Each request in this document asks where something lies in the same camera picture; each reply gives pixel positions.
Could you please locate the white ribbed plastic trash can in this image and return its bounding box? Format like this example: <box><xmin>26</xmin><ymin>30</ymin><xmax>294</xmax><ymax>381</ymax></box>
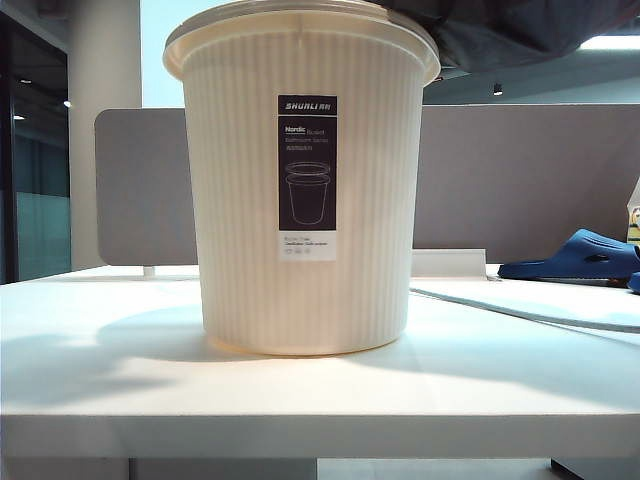
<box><xmin>163</xmin><ymin>3</ymin><xmax>442</xmax><ymax>356</ymax></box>

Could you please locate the black plastic garbage bag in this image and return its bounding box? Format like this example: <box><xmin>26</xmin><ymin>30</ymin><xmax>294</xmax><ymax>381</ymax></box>
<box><xmin>369</xmin><ymin>0</ymin><xmax>640</xmax><ymax>71</ymax></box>

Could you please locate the light grey desk divider panel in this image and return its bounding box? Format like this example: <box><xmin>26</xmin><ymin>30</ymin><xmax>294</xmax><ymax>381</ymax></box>
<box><xmin>94</xmin><ymin>108</ymin><xmax>200</xmax><ymax>267</ymax></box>

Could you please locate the brown desk divider panel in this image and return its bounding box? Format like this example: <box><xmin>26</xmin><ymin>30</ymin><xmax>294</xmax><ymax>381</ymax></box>
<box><xmin>412</xmin><ymin>104</ymin><xmax>640</xmax><ymax>251</ymax></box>

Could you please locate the white round column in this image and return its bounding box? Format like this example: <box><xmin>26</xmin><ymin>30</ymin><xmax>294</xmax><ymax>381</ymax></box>
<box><xmin>67</xmin><ymin>0</ymin><xmax>144</xmax><ymax>274</ymax></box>

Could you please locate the grey desk leg panel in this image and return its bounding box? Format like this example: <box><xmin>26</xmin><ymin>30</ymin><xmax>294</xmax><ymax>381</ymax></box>
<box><xmin>128</xmin><ymin>457</ymin><xmax>319</xmax><ymax>480</ymax></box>

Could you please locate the dark glass partition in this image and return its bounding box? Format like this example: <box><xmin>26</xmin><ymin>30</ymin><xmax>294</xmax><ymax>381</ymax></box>
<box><xmin>0</xmin><ymin>12</ymin><xmax>71</xmax><ymax>284</ymax></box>

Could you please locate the white yellow printed carton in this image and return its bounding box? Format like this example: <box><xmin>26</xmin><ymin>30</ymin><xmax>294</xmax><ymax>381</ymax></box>
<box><xmin>624</xmin><ymin>177</ymin><xmax>640</xmax><ymax>246</ymax></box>

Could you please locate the long ceiling light strip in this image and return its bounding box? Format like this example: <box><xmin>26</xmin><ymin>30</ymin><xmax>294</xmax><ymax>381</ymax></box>
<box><xmin>579</xmin><ymin>35</ymin><xmax>640</xmax><ymax>52</ymax></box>

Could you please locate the white cable tray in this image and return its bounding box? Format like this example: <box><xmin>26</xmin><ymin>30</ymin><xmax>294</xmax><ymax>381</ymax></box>
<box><xmin>410</xmin><ymin>249</ymin><xmax>487</xmax><ymax>280</ymax></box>

